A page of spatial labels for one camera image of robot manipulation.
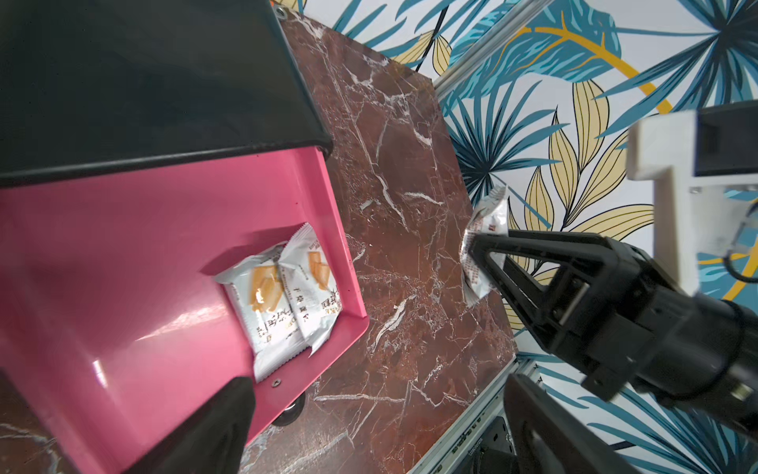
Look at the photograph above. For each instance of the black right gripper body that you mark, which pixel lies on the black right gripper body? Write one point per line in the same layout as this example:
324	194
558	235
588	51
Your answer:
688	351

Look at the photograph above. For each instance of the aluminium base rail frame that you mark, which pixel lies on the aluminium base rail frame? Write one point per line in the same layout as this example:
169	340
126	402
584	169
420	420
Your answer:
483	426

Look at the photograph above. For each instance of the aluminium right corner post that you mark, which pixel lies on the aluminium right corner post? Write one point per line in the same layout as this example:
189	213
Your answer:
488	37

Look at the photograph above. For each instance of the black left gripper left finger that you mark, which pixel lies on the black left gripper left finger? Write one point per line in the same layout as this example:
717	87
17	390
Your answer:
211	440

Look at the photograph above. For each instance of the black drawer cabinet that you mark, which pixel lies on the black drawer cabinet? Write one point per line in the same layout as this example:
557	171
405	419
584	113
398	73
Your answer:
91	88

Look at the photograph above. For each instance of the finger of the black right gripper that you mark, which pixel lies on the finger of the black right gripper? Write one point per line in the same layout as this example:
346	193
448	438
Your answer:
533	266

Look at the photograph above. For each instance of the pink top drawer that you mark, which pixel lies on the pink top drawer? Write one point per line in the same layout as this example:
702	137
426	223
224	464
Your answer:
112	325

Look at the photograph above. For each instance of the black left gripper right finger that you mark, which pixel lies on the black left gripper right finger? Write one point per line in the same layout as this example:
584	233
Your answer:
548	439

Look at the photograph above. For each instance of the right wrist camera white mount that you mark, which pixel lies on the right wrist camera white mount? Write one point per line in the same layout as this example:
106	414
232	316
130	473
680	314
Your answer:
696	161

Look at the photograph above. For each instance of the white cookie packet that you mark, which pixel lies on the white cookie packet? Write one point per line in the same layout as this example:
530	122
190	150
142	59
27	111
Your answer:
310	286
488	222
255	289

